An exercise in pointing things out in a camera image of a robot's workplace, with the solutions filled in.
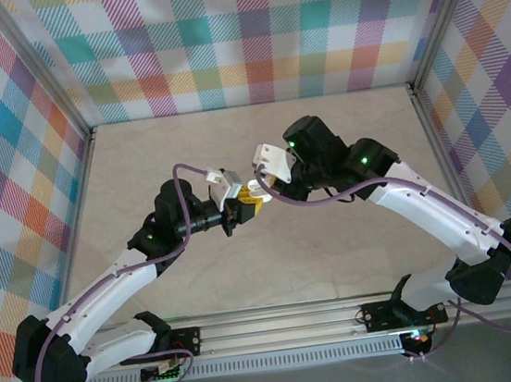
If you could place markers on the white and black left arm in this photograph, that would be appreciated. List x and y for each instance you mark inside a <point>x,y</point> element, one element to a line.
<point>109,288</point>

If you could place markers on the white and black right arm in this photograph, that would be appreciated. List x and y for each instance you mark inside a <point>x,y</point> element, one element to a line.
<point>425,207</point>

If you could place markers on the small controller circuit board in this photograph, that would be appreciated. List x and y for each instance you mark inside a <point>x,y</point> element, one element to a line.
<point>166,374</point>
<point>418,341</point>

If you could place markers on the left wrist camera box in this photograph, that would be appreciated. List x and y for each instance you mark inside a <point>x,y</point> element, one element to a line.
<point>231,182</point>

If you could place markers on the aluminium floor edge rail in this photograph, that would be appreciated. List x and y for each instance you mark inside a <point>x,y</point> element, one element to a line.
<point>450,176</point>
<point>79,208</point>

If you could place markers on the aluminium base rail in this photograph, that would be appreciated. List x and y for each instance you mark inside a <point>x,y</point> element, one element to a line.
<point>277,325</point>

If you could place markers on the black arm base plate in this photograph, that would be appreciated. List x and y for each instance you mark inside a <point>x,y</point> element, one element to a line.
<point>187,341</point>
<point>378,315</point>

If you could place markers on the aluminium frame post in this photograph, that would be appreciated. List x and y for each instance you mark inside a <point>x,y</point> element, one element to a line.
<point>37,68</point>
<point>441,14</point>

